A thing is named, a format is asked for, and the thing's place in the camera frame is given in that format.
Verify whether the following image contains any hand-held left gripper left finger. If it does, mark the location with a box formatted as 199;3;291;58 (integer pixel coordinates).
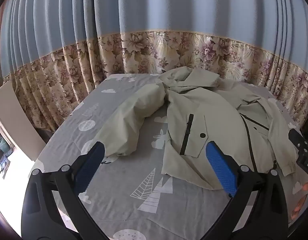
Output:
21;141;112;240

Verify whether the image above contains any beige jacket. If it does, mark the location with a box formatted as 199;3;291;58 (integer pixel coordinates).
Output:
92;66;298;190

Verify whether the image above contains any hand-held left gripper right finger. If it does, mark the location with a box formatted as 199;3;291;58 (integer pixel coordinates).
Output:
201;141;289;240

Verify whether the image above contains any blue floral curtain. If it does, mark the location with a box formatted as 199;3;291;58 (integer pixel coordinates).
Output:
0;0;308;133

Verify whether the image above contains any black cable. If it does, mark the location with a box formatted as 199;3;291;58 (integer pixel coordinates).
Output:
279;0;286;59
284;0;294;64
272;0;280;55

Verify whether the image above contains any teal basket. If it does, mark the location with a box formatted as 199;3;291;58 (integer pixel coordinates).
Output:
0;139;14;153

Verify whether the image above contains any orange patterned cloth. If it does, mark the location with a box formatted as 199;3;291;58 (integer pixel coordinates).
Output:
290;180;308;222

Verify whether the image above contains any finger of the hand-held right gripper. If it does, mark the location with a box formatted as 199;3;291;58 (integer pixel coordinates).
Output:
288;129;308;153

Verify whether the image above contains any beige board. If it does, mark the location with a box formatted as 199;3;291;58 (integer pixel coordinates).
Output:
0;82;47;162

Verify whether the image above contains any grey printed bed sheet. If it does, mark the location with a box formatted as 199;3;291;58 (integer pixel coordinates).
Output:
29;73;308;240

